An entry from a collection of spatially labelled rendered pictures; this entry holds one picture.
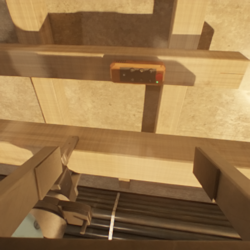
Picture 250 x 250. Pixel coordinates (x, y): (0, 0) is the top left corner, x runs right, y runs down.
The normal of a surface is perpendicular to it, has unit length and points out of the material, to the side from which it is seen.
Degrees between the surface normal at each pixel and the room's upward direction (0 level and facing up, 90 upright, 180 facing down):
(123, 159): 0
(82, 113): 0
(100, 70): 0
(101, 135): 90
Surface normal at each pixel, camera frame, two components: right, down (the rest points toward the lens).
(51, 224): 0.69, -0.51
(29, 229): 0.84, -0.41
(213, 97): -0.14, 0.62
